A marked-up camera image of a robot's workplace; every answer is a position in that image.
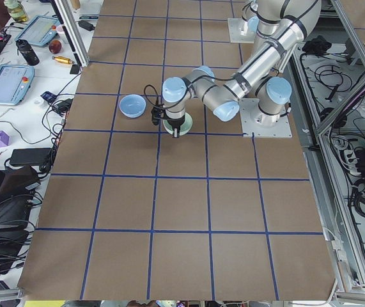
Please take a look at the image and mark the green bowl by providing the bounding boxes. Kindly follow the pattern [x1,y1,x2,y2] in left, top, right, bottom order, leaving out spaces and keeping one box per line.
[163,113,193,138]

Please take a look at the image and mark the pink white cup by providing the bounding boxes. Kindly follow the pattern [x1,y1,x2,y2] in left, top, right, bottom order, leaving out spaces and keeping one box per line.
[56,25,65,36]

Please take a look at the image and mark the lower teach pendant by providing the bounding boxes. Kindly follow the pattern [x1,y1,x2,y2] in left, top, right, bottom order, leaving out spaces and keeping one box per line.
[0,65,35,106]

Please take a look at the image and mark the aluminium frame post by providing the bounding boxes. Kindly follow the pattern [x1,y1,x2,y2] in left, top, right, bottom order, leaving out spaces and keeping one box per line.
[50,0,89,67]

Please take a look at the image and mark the black phone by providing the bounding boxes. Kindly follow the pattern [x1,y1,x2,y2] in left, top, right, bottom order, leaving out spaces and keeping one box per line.
[70,64,80,75]

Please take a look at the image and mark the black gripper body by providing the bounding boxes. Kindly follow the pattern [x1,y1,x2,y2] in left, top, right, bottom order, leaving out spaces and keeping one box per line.
[168,117,185,130]

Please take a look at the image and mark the black water bottle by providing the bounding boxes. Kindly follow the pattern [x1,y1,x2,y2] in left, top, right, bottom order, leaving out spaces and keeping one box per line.
[15,39,40,66]

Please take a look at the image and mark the red apple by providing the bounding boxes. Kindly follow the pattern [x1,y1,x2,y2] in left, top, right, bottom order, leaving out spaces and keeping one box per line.
[49,40,62,54]

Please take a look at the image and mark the yellow cylinder tool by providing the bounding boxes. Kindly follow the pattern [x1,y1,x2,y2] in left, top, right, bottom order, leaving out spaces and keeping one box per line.
[52,56,74,65]

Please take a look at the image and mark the blue bowl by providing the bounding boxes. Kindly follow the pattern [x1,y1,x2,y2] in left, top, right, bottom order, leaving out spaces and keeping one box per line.
[120,94,146,118]

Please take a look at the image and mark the black power adapter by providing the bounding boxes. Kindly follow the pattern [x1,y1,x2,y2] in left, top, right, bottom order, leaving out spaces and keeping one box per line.
[78,20,95,31]

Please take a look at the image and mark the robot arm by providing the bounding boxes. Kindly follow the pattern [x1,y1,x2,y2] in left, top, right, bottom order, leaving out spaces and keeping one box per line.
[240,1,259,36]
[162,1,322,138]

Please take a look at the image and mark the upper teach pendant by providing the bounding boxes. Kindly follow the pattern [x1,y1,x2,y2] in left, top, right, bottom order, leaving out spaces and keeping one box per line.
[15,15,60,47]

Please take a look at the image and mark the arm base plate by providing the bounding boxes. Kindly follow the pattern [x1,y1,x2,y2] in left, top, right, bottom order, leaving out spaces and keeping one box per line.
[228,17,259,43]
[239,98,292,138]

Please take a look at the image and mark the teach pendant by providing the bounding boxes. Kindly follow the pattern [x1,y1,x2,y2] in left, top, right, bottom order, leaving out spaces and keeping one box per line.
[15,15,60,47]
[0,65,35,106]

